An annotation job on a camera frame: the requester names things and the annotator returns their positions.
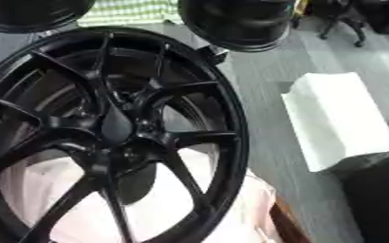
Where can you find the pale pink cloth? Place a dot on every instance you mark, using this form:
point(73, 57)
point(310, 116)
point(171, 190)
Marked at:
point(164, 209)

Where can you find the green white checked cloth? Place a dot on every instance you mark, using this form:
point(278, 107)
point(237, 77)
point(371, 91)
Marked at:
point(128, 11)

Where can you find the black spoked wheel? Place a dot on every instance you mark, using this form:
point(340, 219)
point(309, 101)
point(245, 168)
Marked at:
point(115, 126)

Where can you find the black box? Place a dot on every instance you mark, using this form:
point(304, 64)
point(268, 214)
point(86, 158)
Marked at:
point(376, 199)

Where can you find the white foam block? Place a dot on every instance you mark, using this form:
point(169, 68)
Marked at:
point(336, 120)

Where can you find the black office chair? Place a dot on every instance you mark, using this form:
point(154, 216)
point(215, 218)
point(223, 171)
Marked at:
point(341, 19)

